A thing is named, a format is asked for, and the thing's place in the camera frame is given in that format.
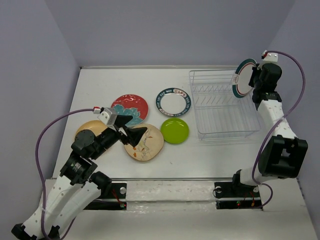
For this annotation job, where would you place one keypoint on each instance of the lime green plate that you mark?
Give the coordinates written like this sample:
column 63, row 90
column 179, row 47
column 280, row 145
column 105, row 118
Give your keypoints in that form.
column 175, row 130

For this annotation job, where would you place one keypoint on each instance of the plain yellow plate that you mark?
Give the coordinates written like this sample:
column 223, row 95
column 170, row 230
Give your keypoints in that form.
column 96, row 126

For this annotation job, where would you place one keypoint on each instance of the small green red rimmed plate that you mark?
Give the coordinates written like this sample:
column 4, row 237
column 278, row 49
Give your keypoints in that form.
column 241, row 78

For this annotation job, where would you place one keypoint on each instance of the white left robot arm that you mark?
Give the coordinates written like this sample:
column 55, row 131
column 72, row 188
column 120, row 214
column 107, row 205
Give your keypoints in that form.
column 78, row 183

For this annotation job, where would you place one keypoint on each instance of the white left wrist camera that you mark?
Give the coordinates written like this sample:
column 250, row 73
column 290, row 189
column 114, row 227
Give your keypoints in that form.
column 108, row 116

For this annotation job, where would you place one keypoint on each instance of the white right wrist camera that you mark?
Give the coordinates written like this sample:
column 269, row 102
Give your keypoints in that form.
column 269, row 57

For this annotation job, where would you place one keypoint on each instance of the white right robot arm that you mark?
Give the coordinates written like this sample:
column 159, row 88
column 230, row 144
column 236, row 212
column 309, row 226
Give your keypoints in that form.
column 282, row 153

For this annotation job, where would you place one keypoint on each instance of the beige plate with bird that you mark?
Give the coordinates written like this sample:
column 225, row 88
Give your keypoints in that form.
column 149, row 146

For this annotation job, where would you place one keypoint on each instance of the large green rimmed lettered plate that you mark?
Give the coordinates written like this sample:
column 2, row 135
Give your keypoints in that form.
column 173, row 102

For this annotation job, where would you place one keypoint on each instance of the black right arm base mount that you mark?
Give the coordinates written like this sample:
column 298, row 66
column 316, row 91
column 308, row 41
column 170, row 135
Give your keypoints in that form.
column 230, row 197

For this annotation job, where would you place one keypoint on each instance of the red plate with teal flower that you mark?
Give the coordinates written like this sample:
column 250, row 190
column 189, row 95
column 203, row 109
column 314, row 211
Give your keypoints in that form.
column 132, row 105

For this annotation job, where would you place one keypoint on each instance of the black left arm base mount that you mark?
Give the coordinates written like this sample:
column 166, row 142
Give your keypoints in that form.
column 111, row 200

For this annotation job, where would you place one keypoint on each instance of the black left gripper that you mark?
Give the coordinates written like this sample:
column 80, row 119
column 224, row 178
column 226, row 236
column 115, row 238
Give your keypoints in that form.
column 134, row 134

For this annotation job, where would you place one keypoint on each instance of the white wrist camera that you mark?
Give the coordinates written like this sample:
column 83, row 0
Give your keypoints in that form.
column 108, row 116
column 269, row 57

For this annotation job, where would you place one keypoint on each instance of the white wire dish rack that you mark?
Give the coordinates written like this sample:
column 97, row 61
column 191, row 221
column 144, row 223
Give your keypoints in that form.
column 219, row 114

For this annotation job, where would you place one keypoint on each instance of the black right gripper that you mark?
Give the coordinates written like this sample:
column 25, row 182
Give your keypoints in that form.
column 258, row 69

